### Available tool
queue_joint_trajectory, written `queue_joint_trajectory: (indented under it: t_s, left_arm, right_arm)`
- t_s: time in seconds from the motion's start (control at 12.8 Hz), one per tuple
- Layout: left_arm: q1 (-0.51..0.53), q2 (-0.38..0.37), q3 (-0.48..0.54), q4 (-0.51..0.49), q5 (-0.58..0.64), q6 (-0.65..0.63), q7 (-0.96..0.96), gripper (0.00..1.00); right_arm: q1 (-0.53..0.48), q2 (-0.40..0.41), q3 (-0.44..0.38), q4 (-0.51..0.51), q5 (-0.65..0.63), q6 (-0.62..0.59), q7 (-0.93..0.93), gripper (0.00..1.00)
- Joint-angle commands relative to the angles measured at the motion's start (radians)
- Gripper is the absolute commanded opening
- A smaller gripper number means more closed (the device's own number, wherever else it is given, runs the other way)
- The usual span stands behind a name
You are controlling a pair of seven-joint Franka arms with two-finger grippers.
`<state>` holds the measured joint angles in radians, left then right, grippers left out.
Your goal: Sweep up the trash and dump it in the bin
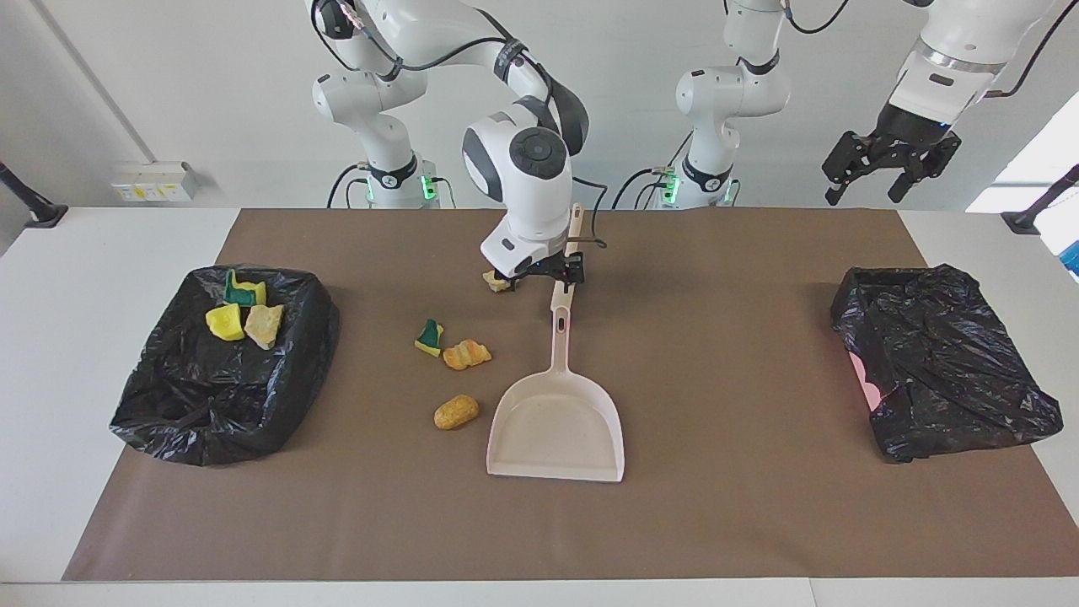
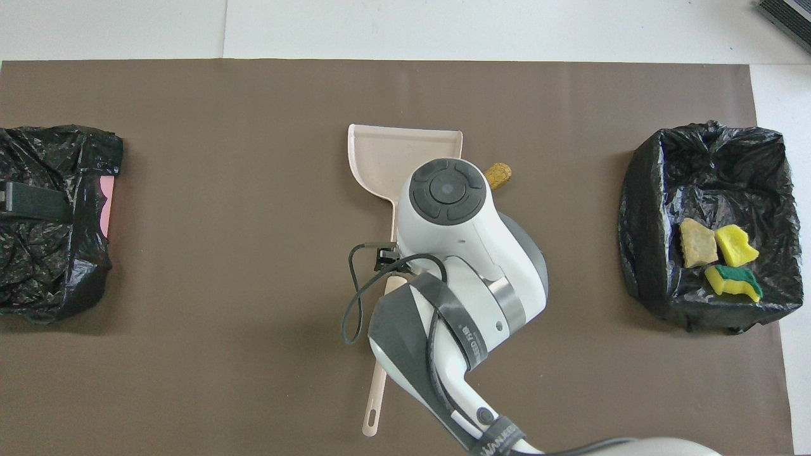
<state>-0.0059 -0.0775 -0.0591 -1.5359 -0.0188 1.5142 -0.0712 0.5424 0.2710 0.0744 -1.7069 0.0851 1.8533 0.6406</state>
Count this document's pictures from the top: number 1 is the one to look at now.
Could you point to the yellow sponge piece green backed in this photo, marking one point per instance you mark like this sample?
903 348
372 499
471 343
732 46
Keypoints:
240 295

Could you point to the black clamp stand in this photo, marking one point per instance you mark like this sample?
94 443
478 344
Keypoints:
1024 221
38 211

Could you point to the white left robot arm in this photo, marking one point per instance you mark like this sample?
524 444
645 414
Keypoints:
725 93

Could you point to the small green yellow sponge wedge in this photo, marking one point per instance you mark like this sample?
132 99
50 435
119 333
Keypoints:
430 337

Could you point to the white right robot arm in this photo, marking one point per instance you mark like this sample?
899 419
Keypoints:
523 194

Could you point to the black plastic trash bag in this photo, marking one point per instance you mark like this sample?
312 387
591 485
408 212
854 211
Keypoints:
211 405
952 362

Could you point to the tan sponge lump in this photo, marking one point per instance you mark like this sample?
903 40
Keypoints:
264 324

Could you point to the blue object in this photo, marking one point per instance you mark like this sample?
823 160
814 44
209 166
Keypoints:
1072 260

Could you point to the orange striped sponge scrap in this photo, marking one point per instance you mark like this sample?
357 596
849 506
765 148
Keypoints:
466 354

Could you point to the pink plastic bin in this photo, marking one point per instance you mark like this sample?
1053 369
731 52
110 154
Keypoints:
864 379

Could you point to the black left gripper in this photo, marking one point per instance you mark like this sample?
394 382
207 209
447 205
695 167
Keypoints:
910 131

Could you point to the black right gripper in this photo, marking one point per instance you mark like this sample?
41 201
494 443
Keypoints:
544 265

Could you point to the beige hand brush black bristles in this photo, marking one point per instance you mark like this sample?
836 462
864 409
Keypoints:
577 228

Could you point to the brown oval bread-like sponge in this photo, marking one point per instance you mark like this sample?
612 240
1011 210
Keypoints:
456 412

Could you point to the beige plastic dustpan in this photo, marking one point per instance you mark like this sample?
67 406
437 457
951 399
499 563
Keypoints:
556 430

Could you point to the white wall outlet box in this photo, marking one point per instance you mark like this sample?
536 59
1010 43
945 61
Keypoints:
156 184

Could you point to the brown table mat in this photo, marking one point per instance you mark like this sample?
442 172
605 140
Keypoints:
539 523

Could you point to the pale yellow sponge lump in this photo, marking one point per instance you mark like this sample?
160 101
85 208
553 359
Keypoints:
497 283

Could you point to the white wall conduit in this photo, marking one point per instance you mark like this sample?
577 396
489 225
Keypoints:
95 80

